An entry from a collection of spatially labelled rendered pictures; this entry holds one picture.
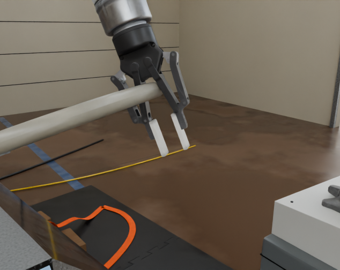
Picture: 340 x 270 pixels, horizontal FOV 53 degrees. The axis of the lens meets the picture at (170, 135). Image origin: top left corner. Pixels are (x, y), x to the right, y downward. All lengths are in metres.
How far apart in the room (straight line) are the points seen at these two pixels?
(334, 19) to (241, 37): 1.70
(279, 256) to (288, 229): 0.08
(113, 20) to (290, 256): 0.78
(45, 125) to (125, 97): 0.13
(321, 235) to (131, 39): 0.71
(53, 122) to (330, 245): 0.78
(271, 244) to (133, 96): 0.70
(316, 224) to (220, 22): 6.04
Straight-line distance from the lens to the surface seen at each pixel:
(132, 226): 2.58
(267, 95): 6.17
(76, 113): 0.49
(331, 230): 1.00
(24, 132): 0.49
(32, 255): 0.98
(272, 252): 1.10
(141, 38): 0.61
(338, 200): 1.10
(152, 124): 0.63
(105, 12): 0.62
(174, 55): 0.61
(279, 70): 5.98
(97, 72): 6.78
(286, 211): 1.06
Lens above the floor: 1.40
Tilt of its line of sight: 17 degrees down
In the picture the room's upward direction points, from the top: straight up
